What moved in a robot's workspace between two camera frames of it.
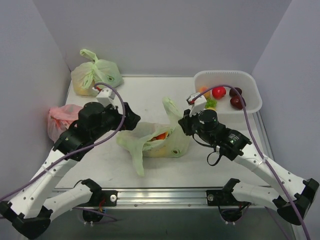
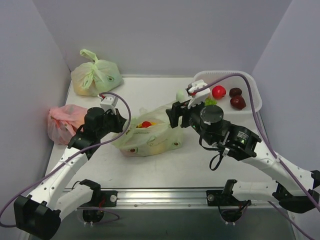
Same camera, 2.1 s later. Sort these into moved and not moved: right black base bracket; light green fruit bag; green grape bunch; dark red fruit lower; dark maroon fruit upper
Moved: light green fruit bag
Not moved: right black base bracket; dark maroon fruit upper; dark red fruit lower; green grape bunch
